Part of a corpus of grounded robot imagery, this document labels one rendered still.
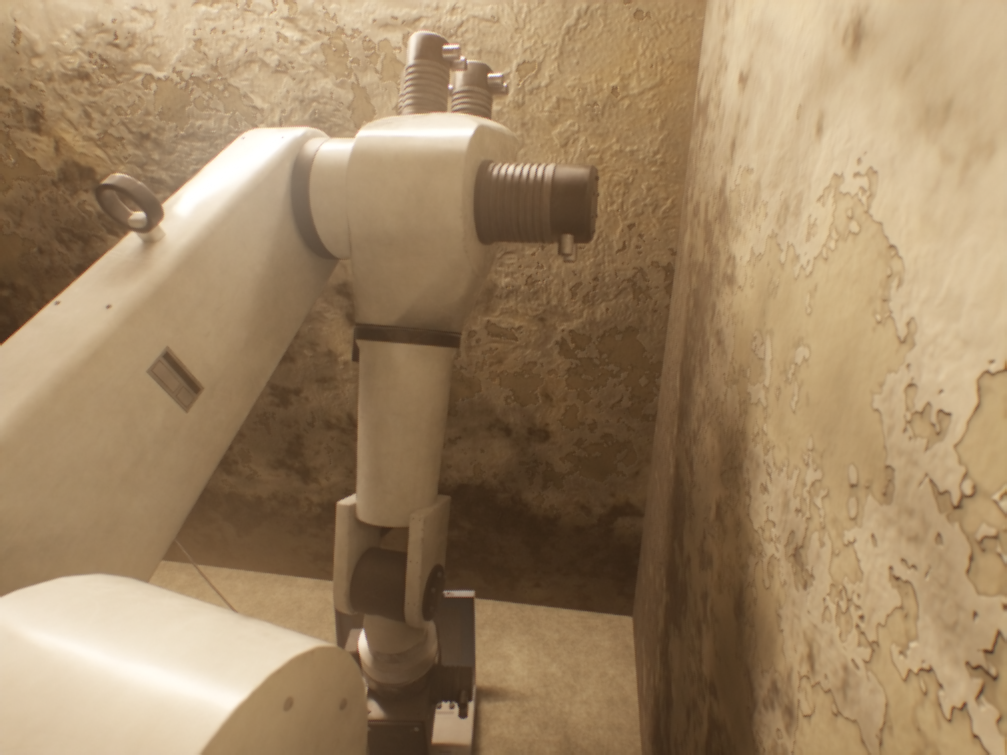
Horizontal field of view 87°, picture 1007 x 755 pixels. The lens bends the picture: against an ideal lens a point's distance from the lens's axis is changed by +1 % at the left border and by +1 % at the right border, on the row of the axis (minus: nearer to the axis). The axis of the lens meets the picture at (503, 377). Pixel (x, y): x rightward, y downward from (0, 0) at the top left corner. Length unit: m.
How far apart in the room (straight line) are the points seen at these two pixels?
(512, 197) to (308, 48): 0.79
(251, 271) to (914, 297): 0.74
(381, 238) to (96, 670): 0.60
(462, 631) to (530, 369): 0.75
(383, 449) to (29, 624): 0.61
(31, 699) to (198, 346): 0.44
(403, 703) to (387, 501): 0.46
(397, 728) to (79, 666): 0.90
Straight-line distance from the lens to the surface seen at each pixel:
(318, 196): 0.88
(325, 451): 1.77
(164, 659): 0.44
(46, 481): 0.67
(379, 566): 1.10
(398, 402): 0.96
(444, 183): 0.78
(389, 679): 1.22
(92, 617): 0.49
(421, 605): 1.07
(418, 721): 1.27
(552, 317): 1.38
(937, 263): 0.41
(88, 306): 0.73
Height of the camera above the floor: 1.45
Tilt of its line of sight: 25 degrees down
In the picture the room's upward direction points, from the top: 1 degrees counter-clockwise
